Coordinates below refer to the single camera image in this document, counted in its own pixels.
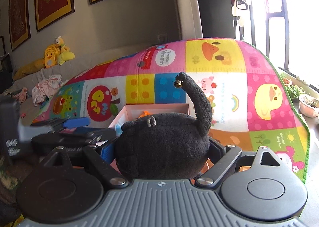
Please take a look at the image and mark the white flower pot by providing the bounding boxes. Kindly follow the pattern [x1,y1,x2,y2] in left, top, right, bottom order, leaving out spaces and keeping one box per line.
[298,93,319,118]

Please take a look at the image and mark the colourful cartoon play mat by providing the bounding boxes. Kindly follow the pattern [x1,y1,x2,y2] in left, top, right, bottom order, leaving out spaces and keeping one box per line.
[31,38,311,186]

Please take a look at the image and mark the pink cardboard box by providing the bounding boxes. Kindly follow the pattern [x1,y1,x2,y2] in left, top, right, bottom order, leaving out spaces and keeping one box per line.
[108,103,192,132]

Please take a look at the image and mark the black plush cat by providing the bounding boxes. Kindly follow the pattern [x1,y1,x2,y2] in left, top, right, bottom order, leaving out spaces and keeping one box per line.
[115,71,214,180]

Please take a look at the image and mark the yellow cushion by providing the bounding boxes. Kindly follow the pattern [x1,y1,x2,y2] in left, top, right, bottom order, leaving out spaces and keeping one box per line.
[12,58,47,81]

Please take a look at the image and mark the small pink cloth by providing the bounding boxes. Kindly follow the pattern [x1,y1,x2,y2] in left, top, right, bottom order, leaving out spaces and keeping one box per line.
[13,86,28,103]

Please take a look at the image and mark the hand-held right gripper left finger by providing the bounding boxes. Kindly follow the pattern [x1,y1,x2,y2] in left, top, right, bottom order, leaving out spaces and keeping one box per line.
[34,140,129,189]

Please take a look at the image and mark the black window frame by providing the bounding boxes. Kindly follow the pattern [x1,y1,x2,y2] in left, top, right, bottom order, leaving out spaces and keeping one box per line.
[265,0,294,73]

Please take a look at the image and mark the grey sofa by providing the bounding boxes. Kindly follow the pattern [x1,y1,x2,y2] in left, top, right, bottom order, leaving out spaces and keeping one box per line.
[0,64,76,121]

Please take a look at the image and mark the yellow duck plush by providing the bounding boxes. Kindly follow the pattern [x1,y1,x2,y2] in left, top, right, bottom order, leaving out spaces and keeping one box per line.
[43,44,62,69]

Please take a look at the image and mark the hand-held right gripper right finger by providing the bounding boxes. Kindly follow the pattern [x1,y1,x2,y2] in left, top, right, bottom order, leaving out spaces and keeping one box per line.
[196,137,287,189]

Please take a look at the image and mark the small green plant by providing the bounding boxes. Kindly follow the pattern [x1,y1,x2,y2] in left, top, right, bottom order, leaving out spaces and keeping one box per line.
[279,71,306,99]

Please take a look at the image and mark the camouflage cloth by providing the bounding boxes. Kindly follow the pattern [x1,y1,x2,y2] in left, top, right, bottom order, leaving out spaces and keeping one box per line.
[0,153,28,220]

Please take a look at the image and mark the dark curtain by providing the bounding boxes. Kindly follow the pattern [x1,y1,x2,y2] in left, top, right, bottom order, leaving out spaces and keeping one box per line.
[191,0,236,40]

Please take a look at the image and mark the pink white baby clothes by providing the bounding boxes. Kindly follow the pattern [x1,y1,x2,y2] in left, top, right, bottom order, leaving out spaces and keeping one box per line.
[31,75,63,107]

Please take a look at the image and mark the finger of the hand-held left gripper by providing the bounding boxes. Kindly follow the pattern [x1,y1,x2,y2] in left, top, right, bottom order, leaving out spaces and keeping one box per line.
[30,117,90,130]
[32,134,100,154]

